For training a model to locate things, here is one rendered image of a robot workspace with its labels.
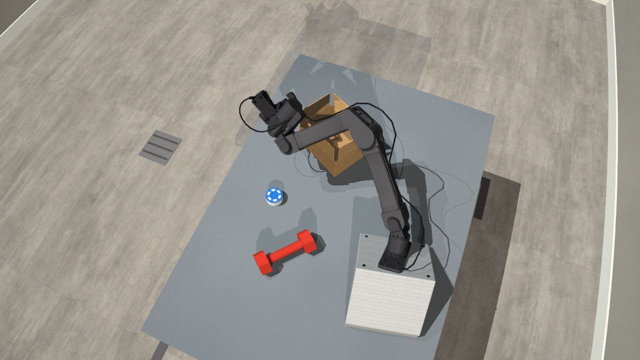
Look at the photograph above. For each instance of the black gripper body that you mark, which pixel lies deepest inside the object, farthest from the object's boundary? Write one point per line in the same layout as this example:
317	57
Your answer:
283	102

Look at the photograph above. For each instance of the white tape spool with blue top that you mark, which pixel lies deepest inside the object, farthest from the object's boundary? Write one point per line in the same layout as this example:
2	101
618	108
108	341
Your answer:
274	196

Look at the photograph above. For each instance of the red hexagonal dumbbell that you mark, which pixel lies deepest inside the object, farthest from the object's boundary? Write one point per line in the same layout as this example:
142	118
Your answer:
305	242

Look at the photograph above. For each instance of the brown cardboard box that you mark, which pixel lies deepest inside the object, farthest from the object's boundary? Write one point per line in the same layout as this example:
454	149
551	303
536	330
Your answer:
338	152

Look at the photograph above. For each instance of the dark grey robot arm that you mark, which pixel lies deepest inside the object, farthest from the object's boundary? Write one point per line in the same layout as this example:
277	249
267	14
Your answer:
367	135

